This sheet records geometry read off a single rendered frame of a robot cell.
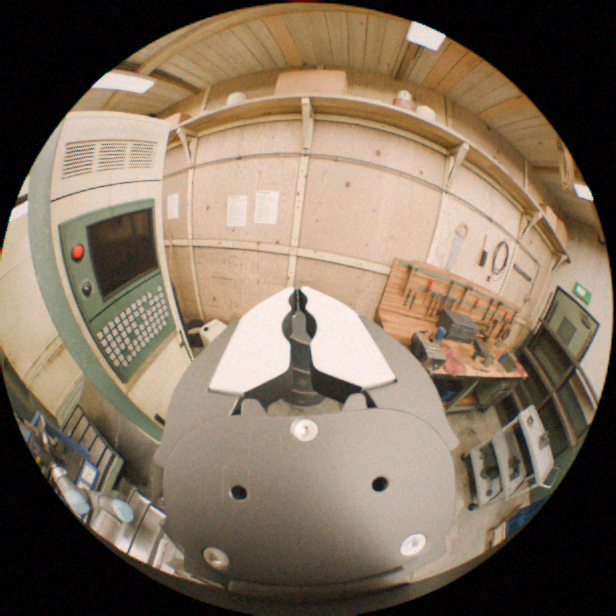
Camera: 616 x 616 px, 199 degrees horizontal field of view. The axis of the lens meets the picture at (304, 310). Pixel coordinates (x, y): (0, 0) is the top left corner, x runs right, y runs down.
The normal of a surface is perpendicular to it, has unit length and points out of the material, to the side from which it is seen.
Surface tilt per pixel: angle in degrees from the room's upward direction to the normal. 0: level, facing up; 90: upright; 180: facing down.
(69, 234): 90
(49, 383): 90
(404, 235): 90
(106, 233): 90
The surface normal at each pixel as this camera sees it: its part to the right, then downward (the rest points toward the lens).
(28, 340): 0.98, 0.18
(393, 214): -0.18, 0.51
